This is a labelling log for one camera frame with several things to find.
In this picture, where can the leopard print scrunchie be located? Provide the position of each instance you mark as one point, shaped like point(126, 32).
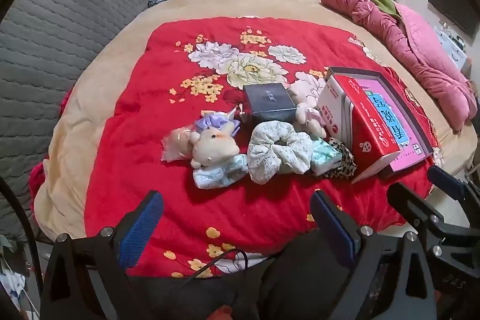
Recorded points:
point(347, 167)

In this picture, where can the grey shallow box tray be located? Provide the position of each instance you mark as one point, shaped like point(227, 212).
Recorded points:
point(364, 110)

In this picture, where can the peach puff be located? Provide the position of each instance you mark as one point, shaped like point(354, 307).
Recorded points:
point(177, 145)

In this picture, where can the white floral scrunchie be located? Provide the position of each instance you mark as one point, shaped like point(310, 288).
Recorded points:
point(276, 148)

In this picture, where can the black wall television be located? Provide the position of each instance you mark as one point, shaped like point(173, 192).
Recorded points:
point(460, 13)

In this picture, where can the tan round bed mattress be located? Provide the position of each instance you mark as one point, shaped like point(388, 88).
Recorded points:
point(225, 5)

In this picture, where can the green tissue pack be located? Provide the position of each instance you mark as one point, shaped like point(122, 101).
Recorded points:
point(222, 175)
point(324, 157)

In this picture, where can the beige bear plush pink dress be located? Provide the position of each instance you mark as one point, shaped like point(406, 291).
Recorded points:
point(305, 93)

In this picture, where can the dark blue gift box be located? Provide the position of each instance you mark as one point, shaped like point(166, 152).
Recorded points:
point(269, 102)

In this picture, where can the white bunny plush purple dress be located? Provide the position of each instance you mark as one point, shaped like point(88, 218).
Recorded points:
point(212, 140)

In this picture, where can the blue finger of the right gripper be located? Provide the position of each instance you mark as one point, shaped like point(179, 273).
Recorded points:
point(447, 183)
point(416, 212)

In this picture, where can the pink quilted comforter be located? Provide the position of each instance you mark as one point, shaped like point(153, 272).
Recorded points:
point(413, 42)

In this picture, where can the white drawer cabinet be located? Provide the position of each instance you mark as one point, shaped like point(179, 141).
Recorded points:
point(453, 46)

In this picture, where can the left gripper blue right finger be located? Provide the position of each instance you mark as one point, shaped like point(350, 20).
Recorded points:
point(339, 228)

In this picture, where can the red floral blanket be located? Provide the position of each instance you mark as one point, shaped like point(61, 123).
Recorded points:
point(195, 67)

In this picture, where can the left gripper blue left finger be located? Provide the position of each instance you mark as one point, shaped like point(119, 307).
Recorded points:
point(136, 228)

